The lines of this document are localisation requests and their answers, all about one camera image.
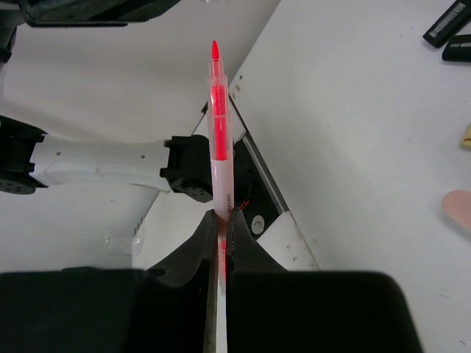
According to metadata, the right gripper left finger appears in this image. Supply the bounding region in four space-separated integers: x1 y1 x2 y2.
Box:
1 211 217 352

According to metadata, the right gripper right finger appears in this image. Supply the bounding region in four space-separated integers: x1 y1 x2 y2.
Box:
226 210 422 352

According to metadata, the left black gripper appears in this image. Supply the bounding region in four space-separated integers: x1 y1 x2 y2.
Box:
15 0 179 27

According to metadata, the red clear pen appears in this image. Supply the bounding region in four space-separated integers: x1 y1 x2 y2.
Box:
205 39 236 295

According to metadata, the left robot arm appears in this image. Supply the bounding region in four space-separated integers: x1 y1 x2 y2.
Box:
1 1 227 203

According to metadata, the pink white eraser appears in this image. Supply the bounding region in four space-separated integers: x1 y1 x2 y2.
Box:
441 190 470 233

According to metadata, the small tan eraser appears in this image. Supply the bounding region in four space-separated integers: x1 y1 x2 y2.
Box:
461 124 471 149

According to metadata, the pink capped black highlighter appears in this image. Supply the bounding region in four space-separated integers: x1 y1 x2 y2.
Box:
442 34 471 63

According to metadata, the blue capped black highlighter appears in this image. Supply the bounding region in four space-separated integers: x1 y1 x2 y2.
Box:
422 0 470 49

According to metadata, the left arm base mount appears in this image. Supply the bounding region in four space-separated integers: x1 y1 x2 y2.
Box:
234 133 288 240

